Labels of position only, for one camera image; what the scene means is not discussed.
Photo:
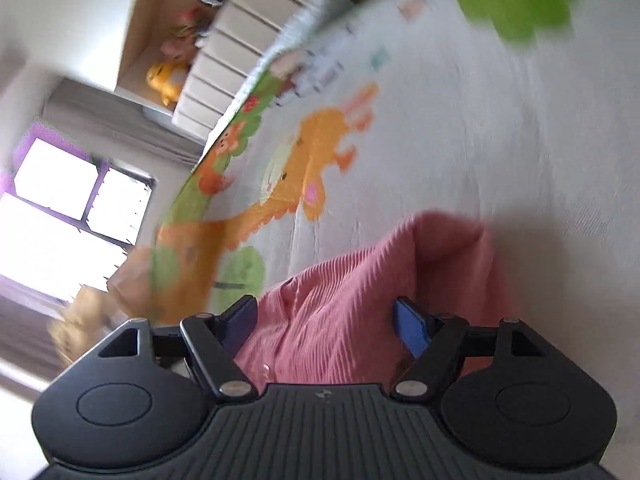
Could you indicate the pink ribbed garment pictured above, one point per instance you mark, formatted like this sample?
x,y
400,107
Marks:
x,y
345,305

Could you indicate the yellow plush toy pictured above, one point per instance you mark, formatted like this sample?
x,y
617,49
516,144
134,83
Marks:
x,y
164,80

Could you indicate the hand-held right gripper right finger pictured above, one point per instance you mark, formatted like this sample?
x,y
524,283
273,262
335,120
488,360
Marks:
x,y
409,324

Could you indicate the wooden shelf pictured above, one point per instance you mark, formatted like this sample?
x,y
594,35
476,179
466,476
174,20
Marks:
x,y
165,15

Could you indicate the window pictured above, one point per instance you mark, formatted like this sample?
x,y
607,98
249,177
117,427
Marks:
x,y
65,215

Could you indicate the beige padded headboard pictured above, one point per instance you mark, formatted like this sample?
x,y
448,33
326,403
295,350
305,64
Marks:
x,y
226,55

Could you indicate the brown cardboard box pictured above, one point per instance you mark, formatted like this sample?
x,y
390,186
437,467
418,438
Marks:
x,y
100,300

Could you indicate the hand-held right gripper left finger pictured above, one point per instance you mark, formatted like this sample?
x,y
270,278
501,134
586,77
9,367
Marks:
x,y
242,318

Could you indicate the grey curtain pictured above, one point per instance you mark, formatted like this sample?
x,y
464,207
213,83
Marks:
x,y
125,120

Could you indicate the pink plush toy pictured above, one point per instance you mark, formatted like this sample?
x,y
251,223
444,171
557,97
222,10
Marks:
x,y
178,42

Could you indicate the printed cartoon bed sheet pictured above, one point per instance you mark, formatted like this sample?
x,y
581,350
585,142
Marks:
x,y
440,130

